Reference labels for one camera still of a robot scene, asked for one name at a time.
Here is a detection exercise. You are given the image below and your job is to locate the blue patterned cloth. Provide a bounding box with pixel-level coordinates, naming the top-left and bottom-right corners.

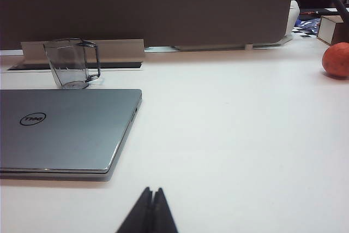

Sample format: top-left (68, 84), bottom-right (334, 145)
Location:
top-left (296, 17), bottom-right (323, 31)

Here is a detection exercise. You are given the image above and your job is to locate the black white checkerboard sheet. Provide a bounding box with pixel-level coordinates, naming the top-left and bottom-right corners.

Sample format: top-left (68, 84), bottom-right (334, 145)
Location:
top-left (291, 24), bottom-right (320, 39)

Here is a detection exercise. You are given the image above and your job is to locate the small wooden box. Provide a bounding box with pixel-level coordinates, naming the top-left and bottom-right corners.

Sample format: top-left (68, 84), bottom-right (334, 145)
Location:
top-left (317, 14), bottom-right (349, 46)

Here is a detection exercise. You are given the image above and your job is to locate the orange fruit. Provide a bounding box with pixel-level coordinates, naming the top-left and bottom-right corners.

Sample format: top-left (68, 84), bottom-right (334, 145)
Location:
top-left (321, 42), bottom-right (349, 78)

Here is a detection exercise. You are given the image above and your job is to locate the beige desk cable flap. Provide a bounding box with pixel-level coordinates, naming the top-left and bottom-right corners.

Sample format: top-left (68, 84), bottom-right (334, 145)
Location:
top-left (21, 39), bottom-right (145, 63)

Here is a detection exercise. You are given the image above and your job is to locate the clear plastic water cup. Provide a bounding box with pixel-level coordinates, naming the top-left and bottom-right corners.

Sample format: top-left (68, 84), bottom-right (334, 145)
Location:
top-left (43, 37), bottom-right (102, 89)

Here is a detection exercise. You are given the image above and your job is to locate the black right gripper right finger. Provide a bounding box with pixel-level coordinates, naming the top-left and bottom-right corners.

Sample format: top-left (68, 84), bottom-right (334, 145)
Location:
top-left (152, 187), bottom-right (179, 233)

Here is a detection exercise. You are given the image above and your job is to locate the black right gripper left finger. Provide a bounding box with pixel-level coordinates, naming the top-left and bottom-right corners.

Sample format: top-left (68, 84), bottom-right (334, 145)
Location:
top-left (116, 186), bottom-right (154, 233)

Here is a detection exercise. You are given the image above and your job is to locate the grey desk divider panel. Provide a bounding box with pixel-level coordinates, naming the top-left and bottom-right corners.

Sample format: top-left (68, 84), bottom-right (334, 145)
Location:
top-left (0, 0), bottom-right (297, 50)

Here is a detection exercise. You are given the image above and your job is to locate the silver Dell laptop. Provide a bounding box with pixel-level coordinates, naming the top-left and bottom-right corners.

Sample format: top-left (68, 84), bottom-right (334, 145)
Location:
top-left (0, 88), bottom-right (143, 182)

